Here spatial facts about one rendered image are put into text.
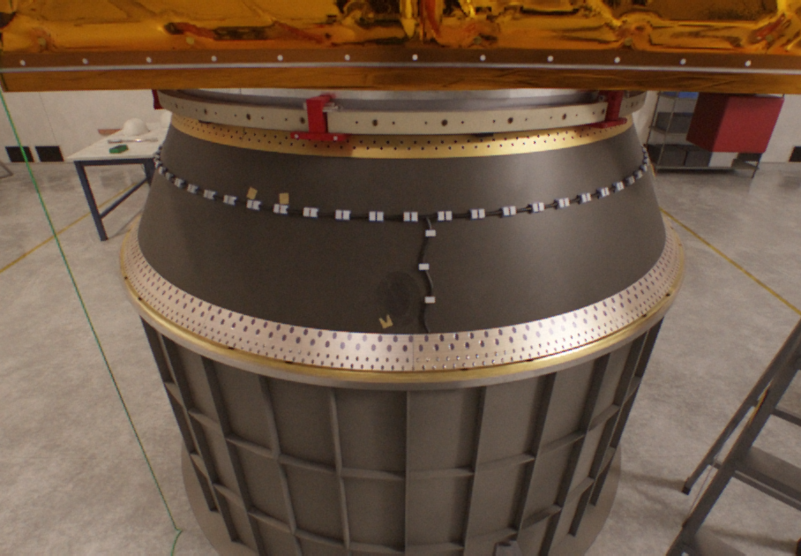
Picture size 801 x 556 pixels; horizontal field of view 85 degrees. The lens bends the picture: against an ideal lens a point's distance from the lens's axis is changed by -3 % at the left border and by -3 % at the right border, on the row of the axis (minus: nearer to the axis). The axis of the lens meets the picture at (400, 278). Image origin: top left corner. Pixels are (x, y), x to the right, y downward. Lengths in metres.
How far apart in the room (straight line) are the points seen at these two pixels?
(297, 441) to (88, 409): 1.94
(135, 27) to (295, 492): 1.32
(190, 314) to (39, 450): 1.84
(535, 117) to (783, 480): 1.09
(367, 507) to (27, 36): 1.51
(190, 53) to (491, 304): 0.92
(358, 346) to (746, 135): 1.13
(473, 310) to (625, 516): 1.54
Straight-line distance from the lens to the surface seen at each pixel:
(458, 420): 1.25
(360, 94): 1.11
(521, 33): 1.15
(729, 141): 1.47
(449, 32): 1.12
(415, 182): 1.10
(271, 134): 1.22
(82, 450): 2.92
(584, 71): 1.22
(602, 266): 1.34
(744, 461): 1.52
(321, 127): 1.08
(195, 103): 1.35
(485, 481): 1.50
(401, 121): 1.06
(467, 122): 1.09
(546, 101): 1.25
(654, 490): 2.59
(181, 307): 1.38
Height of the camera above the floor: 1.89
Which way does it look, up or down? 30 degrees down
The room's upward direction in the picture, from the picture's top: straight up
